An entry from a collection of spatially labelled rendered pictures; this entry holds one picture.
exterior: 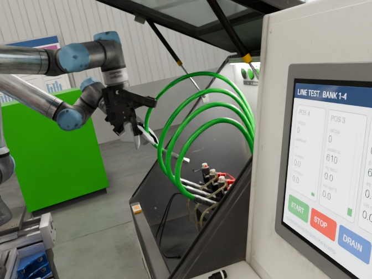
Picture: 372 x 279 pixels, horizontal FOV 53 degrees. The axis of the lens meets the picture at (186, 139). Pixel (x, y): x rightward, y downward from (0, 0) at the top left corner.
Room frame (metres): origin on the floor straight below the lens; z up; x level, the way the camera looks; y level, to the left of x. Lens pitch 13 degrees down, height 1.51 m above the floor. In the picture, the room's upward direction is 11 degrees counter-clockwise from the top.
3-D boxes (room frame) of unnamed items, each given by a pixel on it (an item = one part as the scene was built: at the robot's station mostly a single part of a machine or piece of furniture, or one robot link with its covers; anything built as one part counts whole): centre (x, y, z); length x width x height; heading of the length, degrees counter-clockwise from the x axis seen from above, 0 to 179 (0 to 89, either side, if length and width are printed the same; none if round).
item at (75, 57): (1.08, 0.25, 1.54); 0.11 x 0.11 x 0.08; 50
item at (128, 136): (1.13, 0.17, 1.28); 0.06 x 0.03 x 0.09; 103
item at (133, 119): (1.13, 0.15, 1.33); 0.05 x 0.02 x 0.09; 13
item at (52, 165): (4.55, 1.64, 0.65); 0.95 x 0.86 x 1.30; 113
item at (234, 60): (1.24, -0.30, 1.43); 0.54 x 0.03 x 0.02; 13
